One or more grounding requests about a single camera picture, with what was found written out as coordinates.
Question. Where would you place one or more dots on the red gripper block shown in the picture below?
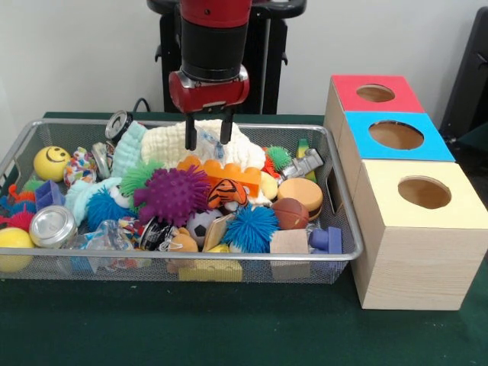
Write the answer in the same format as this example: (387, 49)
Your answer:
(207, 91)

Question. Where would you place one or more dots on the clear plastic packet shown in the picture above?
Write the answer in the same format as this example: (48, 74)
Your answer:
(210, 145)

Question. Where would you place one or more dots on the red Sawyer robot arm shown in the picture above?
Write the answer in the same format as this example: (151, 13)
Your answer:
(215, 34)

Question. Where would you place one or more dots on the shallow clear mesh bin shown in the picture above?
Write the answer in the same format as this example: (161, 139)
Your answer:
(335, 252)

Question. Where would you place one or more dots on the wooden box with three holes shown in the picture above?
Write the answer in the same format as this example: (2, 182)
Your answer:
(412, 259)

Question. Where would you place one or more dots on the cream knitted cloth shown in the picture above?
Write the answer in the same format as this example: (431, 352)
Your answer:
(164, 145)

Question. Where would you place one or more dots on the orange toy building block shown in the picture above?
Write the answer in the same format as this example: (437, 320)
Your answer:
(232, 174)

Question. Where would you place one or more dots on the purple spiky ball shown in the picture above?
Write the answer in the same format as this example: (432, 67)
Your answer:
(172, 194)

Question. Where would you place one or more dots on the green spiky ball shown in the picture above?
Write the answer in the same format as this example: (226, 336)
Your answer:
(139, 175)

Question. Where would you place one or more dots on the blue spiky ball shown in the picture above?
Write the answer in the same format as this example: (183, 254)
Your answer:
(250, 227)

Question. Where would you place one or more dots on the toy hamburger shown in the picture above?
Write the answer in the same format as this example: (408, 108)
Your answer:
(300, 195)

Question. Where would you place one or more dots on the small brown basketball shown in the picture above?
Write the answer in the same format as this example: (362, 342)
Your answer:
(290, 213)

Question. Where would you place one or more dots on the yellow smiley face ball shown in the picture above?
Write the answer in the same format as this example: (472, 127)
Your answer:
(51, 162)

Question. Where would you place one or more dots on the purple toy block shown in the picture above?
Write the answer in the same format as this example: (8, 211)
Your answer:
(326, 240)

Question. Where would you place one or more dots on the silver metal can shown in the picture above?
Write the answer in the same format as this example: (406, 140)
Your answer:
(52, 226)

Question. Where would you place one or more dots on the dark green table cloth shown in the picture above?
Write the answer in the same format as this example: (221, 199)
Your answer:
(229, 328)

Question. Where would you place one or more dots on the plain yellow ball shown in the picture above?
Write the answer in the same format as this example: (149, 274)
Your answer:
(14, 248)

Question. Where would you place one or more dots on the black chair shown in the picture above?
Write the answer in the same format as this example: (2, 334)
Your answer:
(469, 76)

